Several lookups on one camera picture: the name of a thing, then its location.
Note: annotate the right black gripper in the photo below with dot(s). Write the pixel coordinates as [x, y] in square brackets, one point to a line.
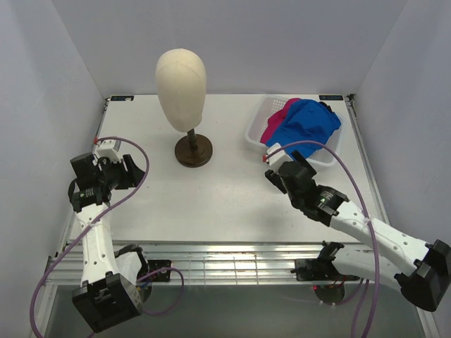
[275, 179]

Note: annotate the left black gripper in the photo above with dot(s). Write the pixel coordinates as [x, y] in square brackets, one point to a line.
[130, 178]

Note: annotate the blue cap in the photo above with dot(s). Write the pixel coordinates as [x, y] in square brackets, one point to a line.
[306, 120]

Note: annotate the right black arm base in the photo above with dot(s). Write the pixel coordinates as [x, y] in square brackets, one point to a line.
[314, 270]

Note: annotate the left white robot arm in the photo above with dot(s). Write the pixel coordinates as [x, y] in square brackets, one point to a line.
[108, 294]

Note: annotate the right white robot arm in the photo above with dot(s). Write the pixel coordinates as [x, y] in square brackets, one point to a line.
[418, 269]

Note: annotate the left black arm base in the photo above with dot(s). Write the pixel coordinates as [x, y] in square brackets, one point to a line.
[164, 275]

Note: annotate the white plastic basket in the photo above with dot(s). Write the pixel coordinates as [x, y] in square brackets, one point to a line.
[270, 104]

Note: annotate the magenta cap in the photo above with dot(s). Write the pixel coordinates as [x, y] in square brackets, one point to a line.
[276, 119]

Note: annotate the dark round wooden stand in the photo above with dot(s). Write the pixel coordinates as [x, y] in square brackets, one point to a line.
[194, 150]

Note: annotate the cream mannequin head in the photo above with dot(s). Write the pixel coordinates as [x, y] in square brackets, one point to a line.
[181, 88]

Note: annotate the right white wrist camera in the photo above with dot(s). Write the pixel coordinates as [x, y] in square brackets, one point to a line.
[276, 156]

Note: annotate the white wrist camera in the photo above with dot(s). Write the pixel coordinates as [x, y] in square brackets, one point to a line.
[276, 156]
[107, 146]

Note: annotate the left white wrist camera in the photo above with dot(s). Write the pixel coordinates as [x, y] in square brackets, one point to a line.
[107, 146]

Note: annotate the aluminium frame rails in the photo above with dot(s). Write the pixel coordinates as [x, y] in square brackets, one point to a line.
[220, 224]

